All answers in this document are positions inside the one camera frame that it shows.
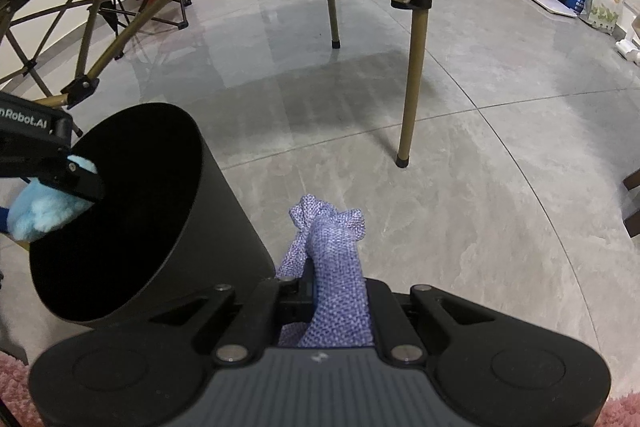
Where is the light blue fuzzy cloth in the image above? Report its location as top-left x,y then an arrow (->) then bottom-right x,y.
1,178 -> 92,243

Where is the black round trash bin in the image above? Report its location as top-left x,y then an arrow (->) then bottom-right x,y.
29,103 -> 274,327

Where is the purple knitted pouch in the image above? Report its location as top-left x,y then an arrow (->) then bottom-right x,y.
277,194 -> 373,349

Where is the white floor scale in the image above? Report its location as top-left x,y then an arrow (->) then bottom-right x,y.
530,0 -> 578,18

